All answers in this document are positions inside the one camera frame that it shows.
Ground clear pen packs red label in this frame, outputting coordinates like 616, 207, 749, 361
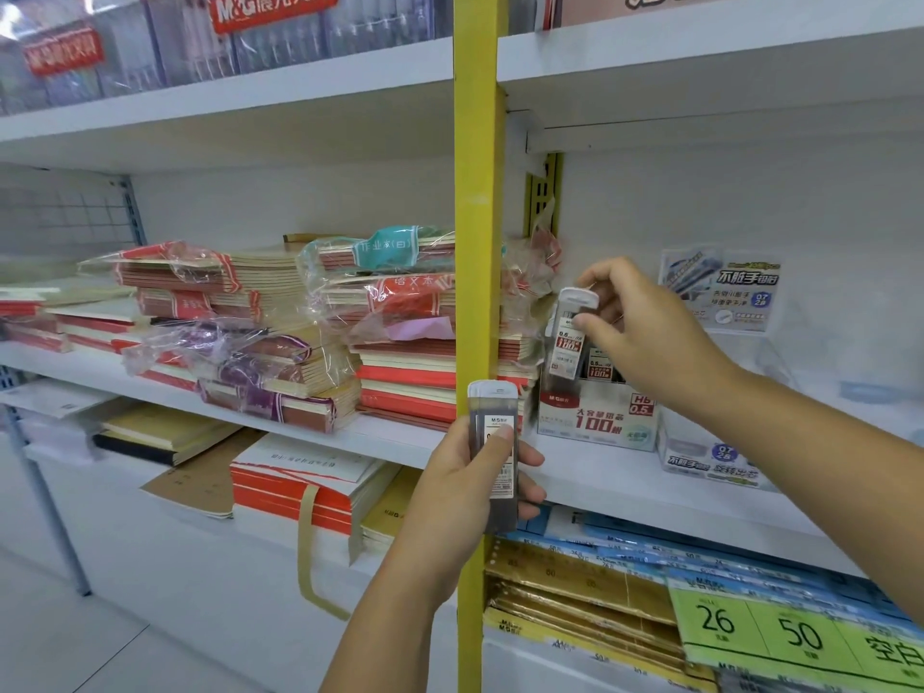
0, 0, 456, 116

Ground clear box with blue label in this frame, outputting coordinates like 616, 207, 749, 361
786, 302, 924, 441

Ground beige paper strap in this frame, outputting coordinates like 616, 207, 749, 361
296, 482, 366, 622

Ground wrapped purple-band notebook stack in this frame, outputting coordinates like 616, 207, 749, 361
122, 321, 362, 434

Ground brown kraft folder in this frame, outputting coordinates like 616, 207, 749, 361
141, 427, 269, 521

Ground orange pink sign board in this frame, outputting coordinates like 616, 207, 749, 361
559, 0, 766, 28

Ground yellow notebook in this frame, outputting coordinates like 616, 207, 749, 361
359, 466, 424, 553

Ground grey metal rack leg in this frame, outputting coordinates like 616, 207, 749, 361
0, 367, 93, 599

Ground person's right hand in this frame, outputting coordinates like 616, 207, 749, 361
574, 257, 745, 416

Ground red white receipt book bundle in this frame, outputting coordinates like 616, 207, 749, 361
229, 432, 402, 550

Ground pink paper sheet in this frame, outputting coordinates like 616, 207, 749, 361
386, 315, 456, 344

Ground clear display of green purple tubes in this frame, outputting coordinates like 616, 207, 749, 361
657, 245, 788, 492

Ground person's right forearm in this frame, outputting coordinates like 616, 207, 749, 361
706, 367, 924, 629

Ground crumpled plastic-wrapped notebook pack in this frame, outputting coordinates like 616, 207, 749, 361
501, 201, 564, 333

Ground person's left hand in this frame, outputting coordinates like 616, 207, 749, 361
393, 416, 548, 607

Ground wrapped red-band notebook pack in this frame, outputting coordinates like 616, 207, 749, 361
310, 271, 457, 325

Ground red-spine notebook stack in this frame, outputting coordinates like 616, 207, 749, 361
348, 338, 543, 432

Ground yellow slotted bracket rail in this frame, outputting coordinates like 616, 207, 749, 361
523, 152, 564, 239

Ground stack of gold paper packs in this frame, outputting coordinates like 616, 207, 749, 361
481, 537, 716, 693

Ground grey wire grid panel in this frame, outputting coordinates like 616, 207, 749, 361
0, 168, 149, 265

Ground tan notebooks with black spine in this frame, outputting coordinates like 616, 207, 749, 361
91, 401, 244, 468

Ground yellow shelf post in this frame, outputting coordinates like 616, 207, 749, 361
452, 0, 510, 693

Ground stack of blue paper packs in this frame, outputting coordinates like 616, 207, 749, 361
516, 504, 911, 622

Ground wrapped teal-band notebook pack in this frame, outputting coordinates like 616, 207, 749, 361
299, 224, 457, 275

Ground wrapped red-band notebook stack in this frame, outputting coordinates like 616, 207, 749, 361
79, 241, 312, 329

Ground flat red white book stack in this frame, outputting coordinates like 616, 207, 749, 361
0, 277, 153, 354

